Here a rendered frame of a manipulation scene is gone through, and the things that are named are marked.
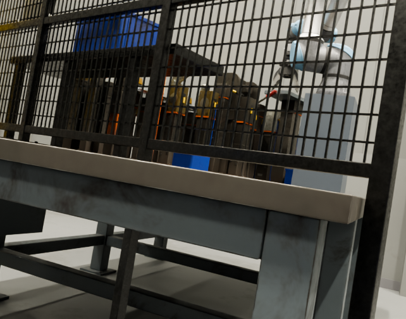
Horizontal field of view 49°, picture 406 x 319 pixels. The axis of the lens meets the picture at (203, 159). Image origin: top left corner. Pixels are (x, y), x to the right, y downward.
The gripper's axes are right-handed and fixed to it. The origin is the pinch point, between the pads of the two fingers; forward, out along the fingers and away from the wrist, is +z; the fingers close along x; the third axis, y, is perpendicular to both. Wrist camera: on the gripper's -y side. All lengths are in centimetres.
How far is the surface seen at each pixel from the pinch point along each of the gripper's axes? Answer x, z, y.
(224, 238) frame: -52, 57, -150
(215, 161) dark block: 14, 42, -34
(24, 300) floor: 79, 118, -72
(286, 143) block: -3.9, 26.0, 6.0
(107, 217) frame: -30, 58, -152
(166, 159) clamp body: 25, 44, -58
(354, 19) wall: 17, -112, 190
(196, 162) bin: -2, 44, -79
